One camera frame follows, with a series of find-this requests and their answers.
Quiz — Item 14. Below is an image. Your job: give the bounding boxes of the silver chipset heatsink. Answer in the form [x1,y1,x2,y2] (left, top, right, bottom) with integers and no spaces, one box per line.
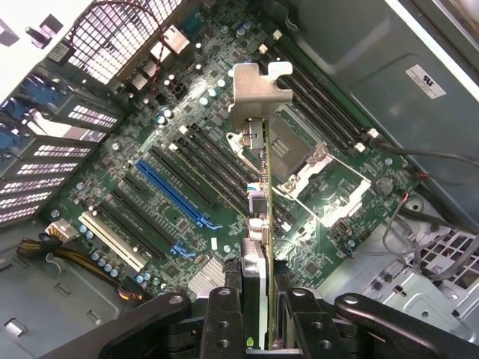
[186,256,231,296]

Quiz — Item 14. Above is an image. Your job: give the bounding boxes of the silver disk bay cage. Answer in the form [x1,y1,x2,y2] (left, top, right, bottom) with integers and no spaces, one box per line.
[325,224,479,337]

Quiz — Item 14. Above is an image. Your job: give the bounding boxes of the silver socket cover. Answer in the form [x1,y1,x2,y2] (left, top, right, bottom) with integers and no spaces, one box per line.
[278,149,371,229]

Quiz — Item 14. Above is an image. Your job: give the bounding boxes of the white PCI slot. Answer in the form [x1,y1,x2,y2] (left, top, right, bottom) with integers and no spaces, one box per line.
[78,211,149,273]

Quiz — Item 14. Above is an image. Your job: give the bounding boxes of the blue expansion slot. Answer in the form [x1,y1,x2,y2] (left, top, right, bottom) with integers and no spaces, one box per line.
[135,159,222,230]

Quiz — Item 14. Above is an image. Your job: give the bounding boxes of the round coin battery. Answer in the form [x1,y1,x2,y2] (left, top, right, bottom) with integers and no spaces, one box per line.
[372,175,394,195]

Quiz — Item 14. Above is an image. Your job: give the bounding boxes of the silver power supply unit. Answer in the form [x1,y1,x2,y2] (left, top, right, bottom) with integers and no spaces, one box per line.
[0,239,158,359]

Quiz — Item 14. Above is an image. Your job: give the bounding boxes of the CPU socket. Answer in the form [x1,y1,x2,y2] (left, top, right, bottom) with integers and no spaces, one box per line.
[226,106,336,195]

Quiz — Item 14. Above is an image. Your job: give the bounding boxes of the green motherboard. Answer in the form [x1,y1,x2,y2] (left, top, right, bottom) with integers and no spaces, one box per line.
[43,10,422,300]

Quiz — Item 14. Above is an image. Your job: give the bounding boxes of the black open PC case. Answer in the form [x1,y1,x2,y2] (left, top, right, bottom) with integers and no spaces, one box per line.
[0,0,479,359]

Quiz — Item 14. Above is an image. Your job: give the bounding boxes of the yellow black power wires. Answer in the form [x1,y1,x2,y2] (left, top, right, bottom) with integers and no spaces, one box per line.
[14,220,145,302]

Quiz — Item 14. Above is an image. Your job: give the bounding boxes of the thick black case wire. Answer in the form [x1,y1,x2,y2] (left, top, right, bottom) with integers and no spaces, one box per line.
[368,136,479,169]

